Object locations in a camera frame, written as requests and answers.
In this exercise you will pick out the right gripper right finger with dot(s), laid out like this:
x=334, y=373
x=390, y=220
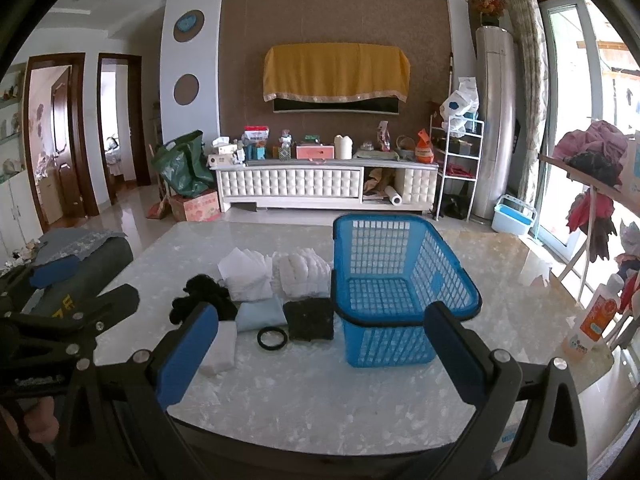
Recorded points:
x=550, y=442

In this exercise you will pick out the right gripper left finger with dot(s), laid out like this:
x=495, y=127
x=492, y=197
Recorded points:
x=158, y=384

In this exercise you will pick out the black fuzzy cloth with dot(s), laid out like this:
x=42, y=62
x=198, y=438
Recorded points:
x=202, y=289

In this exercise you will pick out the light blue cloth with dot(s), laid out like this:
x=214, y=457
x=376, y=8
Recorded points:
x=255, y=315

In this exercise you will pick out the white paper towel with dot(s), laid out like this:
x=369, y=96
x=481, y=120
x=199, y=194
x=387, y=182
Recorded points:
x=247, y=275

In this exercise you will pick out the black square scouring pad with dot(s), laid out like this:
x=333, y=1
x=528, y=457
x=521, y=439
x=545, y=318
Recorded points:
x=310, y=319

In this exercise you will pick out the white quilted fluffy towel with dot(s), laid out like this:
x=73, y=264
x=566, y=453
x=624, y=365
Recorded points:
x=300, y=274

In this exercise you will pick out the blue plastic laundry basket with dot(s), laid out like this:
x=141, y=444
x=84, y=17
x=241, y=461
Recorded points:
x=387, y=269

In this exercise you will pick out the person hand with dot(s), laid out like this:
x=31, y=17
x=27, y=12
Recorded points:
x=41, y=421

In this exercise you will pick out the orange label bottle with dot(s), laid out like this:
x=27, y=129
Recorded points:
x=588, y=328

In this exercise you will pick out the pink cardboard box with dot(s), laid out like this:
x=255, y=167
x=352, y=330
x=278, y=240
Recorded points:
x=204, y=208

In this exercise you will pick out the green shopping bag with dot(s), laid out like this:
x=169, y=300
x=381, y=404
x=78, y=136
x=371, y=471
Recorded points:
x=182, y=165

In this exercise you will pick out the blue white plastic bin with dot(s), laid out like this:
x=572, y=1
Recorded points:
x=513, y=216

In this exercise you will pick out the wooden clothes rack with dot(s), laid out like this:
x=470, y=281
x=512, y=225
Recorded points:
x=588, y=208

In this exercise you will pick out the red white snack box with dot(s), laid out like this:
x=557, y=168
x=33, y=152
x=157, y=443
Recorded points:
x=258, y=135

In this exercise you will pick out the pink storage box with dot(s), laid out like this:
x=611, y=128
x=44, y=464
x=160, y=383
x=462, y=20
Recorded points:
x=314, y=152

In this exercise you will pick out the white plastic jug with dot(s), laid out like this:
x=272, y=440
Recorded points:
x=342, y=147

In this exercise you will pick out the white tufted TV cabinet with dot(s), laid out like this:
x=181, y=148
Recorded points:
x=356, y=184

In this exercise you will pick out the pink clothes pile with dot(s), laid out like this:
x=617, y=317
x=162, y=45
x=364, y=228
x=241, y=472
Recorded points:
x=597, y=151

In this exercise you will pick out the orange snack bag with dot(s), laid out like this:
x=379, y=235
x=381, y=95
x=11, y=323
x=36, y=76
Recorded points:
x=424, y=151

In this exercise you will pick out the white metal shelf rack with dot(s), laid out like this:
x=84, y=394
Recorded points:
x=457, y=155

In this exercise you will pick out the yellow cloth covered television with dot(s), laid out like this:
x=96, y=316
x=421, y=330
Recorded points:
x=336, y=77

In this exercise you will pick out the white bags on shelf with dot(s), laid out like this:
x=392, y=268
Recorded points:
x=459, y=110

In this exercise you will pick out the standing air conditioner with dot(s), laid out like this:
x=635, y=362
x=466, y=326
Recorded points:
x=496, y=79

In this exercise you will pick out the patterned window curtain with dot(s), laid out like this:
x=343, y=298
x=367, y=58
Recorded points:
x=529, y=31

